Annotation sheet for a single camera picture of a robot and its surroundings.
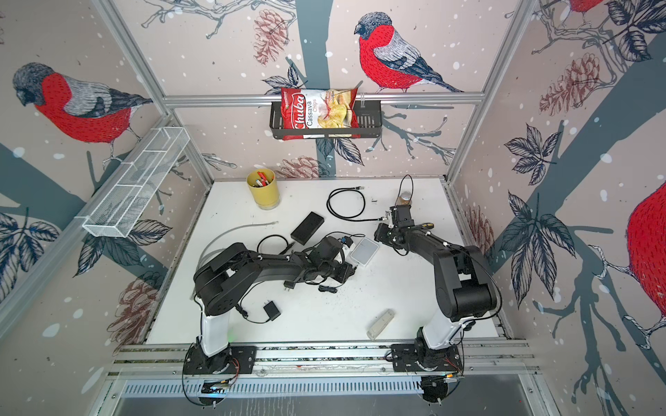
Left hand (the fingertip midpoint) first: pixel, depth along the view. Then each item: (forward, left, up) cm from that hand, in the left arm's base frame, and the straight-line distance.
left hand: (355, 274), depth 89 cm
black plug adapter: (-3, +23, -2) cm, 23 cm away
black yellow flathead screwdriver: (+20, -30, +1) cm, 36 cm away
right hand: (+14, -9, +2) cm, 17 cm away
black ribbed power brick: (+19, +18, 0) cm, 27 cm away
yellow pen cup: (+32, +35, +11) cm, 48 cm away
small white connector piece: (+37, -10, -3) cm, 38 cm away
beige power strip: (-17, -7, 0) cm, 18 cm away
